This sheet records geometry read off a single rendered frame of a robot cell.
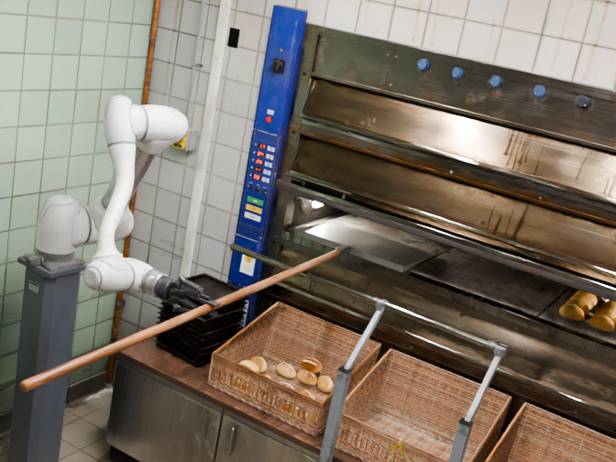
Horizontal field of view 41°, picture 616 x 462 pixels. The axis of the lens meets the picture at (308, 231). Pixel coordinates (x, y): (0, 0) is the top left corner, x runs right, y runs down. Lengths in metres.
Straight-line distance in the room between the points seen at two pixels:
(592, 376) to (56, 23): 2.59
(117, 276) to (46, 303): 0.73
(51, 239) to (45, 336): 0.41
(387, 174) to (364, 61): 0.48
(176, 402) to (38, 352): 0.61
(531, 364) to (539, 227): 0.55
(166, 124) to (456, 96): 1.14
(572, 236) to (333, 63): 1.23
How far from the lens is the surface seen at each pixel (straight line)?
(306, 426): 3.43
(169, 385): 3.69
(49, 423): 3.83
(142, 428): 3.87
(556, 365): 3.45
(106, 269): 2.84
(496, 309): 3.44
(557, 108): 3.28
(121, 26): 4.02
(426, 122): 3.45
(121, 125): 3.06
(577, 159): 3.28
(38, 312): 3.57
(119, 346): 2.51
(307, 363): 3.72
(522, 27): 3.31
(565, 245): 3.31
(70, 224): 3.46
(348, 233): 3.93
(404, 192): 3.49
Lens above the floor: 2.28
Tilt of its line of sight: 16 degrees down
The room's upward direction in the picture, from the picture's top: 11 degrees clockwise
